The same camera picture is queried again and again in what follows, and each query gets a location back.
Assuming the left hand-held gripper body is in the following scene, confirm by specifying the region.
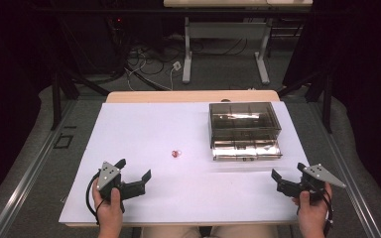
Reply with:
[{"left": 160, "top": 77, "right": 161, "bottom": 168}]
[{"left": 95, "top": 161, "right": 147, "bottom": 213}]

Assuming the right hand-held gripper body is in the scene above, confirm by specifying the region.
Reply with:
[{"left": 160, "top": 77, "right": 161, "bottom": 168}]
[{"left": 276, "top": 163, "right": 347, "bottom": 203}]

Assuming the person's left hand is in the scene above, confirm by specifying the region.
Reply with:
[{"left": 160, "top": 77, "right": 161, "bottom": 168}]
[{"left": 91, "top": 179, "right": 124, "bottom": 238}]

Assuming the person's right hand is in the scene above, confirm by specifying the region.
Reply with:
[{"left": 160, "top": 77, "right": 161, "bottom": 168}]
[{"left": 292, "top": 182, "right": 333, "bottom": 238}]

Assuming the white table sheet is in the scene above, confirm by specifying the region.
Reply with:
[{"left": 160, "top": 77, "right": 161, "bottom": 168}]
[{"left": 58, "top": 101, "right": 311, "bottom": 226}]

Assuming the clear smoky storage box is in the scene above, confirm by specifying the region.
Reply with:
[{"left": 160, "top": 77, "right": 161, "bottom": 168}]
[{"left": 208, "top": 101, "right": 283, "bottom": 150}]

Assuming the black metal stand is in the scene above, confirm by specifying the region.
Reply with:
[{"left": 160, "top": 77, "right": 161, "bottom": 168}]
[
  {"left": 48, "top": 19, "right": 112, "bottom": 132},
  {"left": 276, "top": 56, "right": 334, "bottom": 135}
]

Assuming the dark curtain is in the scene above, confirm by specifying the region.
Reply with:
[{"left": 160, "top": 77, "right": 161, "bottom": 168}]
[
  {"left": 282, "top": 0, "right": 381, "bottom": 209},
  {"left": 0, "top": 0, "right": 64, "bottom": 212}
]

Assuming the black device with red light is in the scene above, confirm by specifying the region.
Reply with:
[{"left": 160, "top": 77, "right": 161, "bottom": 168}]
[{"left": 107, "top": 14, "right": 128, "bottom": 34}]

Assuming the aluminium floor rail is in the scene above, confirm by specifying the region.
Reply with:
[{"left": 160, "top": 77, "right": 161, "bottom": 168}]
[
  {"left": 307, "top": 100, "right": 381, "bottom": 238},
  {"left": 0, "top": 98, "right": 78, "bottom": 238}
]

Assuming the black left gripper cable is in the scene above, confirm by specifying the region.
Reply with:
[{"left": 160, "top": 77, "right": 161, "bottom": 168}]
[{"left": 84, "top": 172, "right": 101, "bottom": 226}]

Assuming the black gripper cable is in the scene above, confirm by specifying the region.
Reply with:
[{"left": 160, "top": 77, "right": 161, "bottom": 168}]
[
  {"left": 84, "top": 172, "right": 101, "bottom": 226},
  {"left": 320, "top": 189, "right": 335, "bottom": 238}
]

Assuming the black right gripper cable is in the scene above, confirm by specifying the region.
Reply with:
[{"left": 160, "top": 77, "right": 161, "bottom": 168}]
[{"left": 320, "top": 189, "right": 335, "bottom": 238}]

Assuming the bundle of floor cables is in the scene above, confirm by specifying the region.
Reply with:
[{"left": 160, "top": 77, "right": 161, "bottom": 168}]
[{"left": 107, "top": 19, "right": 192, "bottom": 92}]

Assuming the white desk frame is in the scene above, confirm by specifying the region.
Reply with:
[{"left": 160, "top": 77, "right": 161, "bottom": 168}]
[{"left": 163, "top": 0, "right": 315, "bottom": 85}]

